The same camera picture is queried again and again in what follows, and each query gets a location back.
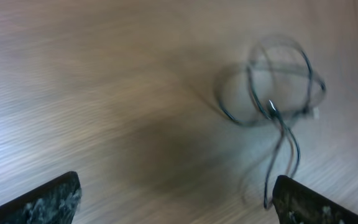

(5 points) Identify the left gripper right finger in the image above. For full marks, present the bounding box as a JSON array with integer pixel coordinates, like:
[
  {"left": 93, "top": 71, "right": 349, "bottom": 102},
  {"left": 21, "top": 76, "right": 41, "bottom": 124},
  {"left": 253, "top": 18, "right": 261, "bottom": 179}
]
[{"left": 272, "top": 175, "right": 358, "bottom": 224}]

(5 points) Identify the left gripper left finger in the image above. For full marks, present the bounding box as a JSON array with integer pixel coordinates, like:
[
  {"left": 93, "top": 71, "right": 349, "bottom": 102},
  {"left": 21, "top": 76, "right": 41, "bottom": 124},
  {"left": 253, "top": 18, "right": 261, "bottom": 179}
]
[{"left": 0, "top": 171, "right": 82, "bottom": 224}]

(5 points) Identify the black cable bundle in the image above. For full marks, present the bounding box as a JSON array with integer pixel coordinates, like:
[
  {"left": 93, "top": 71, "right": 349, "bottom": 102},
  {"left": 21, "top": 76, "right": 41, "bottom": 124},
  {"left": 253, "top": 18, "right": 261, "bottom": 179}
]
[{"left": 214, "top": 35, "right": 328, "bottom": 211}]

